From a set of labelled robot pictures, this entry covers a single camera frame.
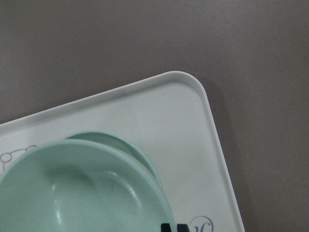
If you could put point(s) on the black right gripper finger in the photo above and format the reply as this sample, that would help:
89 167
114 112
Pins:
174 227

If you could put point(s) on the green bowl from end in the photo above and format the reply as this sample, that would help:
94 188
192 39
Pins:
80 186

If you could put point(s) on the green bowl on tray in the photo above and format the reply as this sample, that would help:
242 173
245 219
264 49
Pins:
121 144

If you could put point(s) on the white rabbit tray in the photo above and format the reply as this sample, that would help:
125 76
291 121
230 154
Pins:
168 117

